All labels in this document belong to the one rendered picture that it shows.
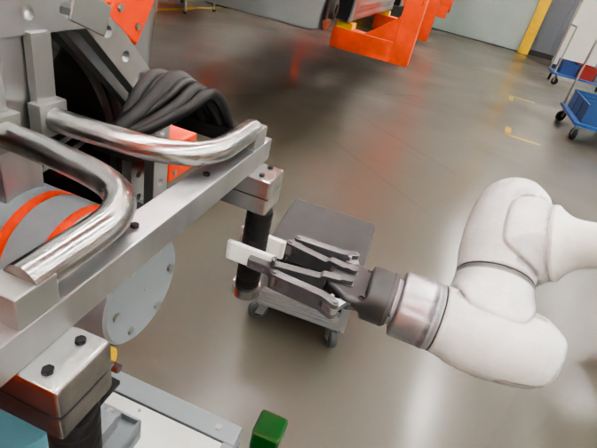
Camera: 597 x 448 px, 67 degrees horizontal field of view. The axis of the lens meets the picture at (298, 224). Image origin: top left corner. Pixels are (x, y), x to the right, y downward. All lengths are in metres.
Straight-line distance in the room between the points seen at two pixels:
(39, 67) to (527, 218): 0.58
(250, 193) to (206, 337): 1.11
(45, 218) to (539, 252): 0.57
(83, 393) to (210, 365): 1.22
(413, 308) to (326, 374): 1.06
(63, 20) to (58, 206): 0.19
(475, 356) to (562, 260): 0.17
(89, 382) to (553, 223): 0.54
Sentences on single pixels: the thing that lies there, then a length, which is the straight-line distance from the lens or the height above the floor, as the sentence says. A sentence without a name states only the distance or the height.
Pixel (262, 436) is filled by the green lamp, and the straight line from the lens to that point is 0.65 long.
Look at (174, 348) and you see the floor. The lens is 1.60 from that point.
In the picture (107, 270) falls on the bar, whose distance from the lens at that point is 0.36.
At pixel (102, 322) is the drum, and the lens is 0.49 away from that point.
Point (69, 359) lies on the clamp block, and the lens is 0.34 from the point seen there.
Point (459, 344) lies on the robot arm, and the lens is 0.59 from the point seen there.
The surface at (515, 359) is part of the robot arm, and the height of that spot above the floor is 0.85.
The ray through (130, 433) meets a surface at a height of 0.17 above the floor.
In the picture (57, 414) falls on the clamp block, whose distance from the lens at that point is 0.34.
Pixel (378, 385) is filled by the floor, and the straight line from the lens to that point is 1.65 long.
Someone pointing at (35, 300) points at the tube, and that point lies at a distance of 0.31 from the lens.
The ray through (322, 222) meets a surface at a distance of 1.70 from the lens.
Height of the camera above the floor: 1.20
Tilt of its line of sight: 31 degrees down
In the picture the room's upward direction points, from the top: 14 degrees clockwise
